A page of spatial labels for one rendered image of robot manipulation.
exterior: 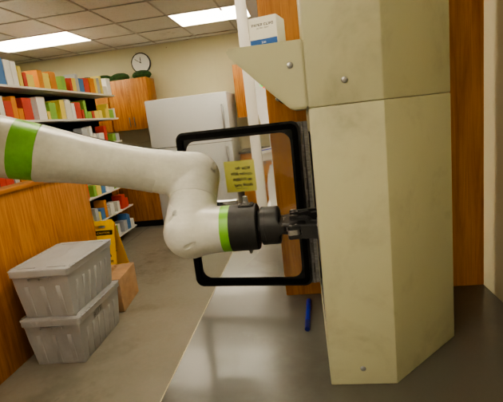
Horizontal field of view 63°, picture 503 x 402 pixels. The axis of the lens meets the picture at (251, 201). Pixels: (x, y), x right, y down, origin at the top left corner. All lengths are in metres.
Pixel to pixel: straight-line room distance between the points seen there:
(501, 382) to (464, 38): 0.70
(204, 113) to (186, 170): 4.82
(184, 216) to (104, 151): 0.20
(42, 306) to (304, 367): 2.30
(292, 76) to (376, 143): 0.16
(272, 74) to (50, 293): 2.41
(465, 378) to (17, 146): 0.88
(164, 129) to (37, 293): 3.46
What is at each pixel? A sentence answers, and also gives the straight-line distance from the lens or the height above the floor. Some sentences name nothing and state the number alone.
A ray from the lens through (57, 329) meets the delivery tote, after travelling 2.94.
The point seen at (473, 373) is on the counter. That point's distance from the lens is 0.84.
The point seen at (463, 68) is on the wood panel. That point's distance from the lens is 1.07.
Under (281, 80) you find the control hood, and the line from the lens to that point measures 0.64.
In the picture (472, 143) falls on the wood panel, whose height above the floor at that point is 1.29.
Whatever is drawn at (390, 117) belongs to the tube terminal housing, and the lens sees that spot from 0.66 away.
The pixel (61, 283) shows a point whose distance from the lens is 2.78.
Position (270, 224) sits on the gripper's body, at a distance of 0.77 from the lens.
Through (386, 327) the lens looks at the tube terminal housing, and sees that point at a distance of 0.74.
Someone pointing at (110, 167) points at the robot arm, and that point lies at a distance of 0.85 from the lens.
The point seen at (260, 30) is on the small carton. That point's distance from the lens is 0.75.
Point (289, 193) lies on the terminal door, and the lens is 0.96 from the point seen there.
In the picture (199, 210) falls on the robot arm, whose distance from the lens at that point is 0.80.
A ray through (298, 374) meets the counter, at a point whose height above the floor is 0.94.
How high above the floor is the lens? 1.40
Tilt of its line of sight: 11 degrees down
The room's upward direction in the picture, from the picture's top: 7 degrees counter-clockwise
